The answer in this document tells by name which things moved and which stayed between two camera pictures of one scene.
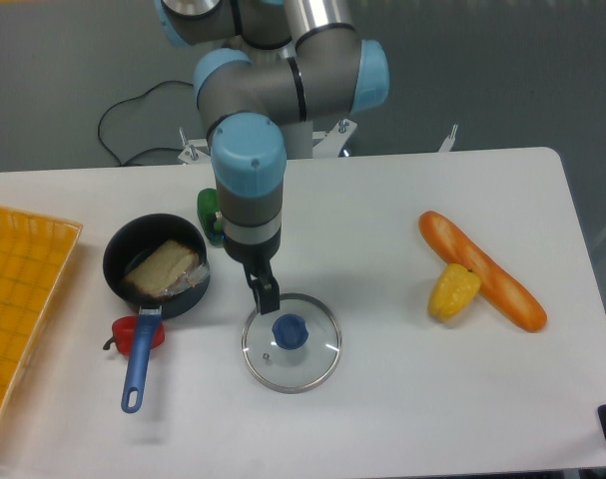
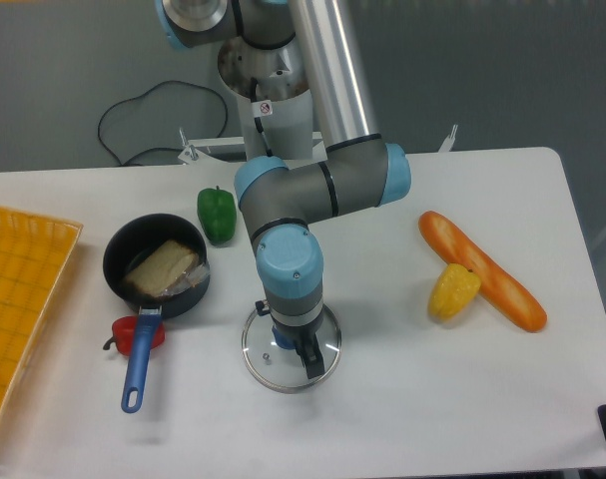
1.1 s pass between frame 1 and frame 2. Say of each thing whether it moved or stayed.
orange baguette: stayed
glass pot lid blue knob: moved
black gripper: moved
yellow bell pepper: stayed
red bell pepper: stayed
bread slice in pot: stayed
